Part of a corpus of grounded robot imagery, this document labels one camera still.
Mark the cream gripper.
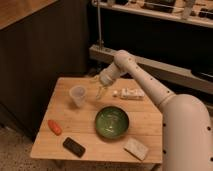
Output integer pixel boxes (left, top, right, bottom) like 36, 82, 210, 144
90, 70, 115, 100

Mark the translucent white cup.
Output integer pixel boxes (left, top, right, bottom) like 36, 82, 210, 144
69, 85, 87, 108

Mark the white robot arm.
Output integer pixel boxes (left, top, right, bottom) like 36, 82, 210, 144
98, 50, 213, 171

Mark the green ceramic bowl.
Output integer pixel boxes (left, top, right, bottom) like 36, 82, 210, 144
95, 106, 129, 139

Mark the wooden table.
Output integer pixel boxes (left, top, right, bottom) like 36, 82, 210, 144
30, 77, 162, 171

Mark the orange carrot toy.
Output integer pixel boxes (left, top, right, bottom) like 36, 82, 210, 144
48, 120, 62, 136

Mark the black smartphone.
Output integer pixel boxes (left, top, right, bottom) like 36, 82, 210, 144
63, 137, 86, 157

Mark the dark wooden cabinet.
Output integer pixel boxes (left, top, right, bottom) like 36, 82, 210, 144
0, 0, 88, 138

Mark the beige sponge block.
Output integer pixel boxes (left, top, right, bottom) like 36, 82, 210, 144
124, 138, 149, 161

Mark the metal shelf rack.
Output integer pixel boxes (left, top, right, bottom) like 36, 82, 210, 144
88, 0, 213, 113

